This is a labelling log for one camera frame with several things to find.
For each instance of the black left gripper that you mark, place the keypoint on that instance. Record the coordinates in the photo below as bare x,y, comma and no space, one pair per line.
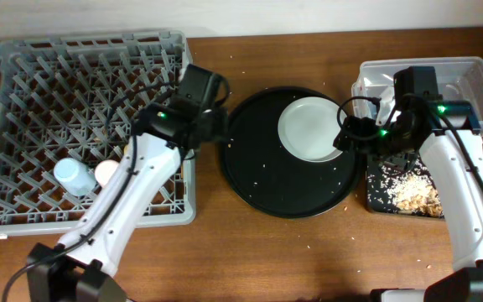
216,130

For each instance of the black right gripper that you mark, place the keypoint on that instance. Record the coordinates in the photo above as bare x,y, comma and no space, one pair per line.
365,125

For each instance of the food scraps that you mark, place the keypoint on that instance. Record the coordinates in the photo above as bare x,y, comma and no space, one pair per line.
413,193

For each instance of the grey plate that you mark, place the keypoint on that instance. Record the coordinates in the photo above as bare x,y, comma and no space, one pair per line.
327,157

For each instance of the white plate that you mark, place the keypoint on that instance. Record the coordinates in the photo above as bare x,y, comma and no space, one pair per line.
308,127

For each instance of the pink cup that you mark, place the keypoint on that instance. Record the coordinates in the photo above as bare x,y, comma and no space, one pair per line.
104,171

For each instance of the blue cup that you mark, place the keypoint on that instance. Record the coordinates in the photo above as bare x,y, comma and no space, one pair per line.
74,176

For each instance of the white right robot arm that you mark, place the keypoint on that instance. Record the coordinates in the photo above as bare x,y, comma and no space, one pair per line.
446,137

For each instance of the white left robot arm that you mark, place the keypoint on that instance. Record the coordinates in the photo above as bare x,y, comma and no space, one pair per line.
83,264

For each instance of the grey dishwasher rack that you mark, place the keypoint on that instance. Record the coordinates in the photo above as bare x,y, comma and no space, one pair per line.
72,97

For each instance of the black rectangular bin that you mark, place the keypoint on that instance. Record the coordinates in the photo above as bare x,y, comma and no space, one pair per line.
375,197

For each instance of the round black tray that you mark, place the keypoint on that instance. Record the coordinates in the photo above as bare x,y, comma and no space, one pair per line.
259,168

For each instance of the clear plastic bin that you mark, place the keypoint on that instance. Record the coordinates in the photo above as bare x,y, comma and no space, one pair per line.
458,78

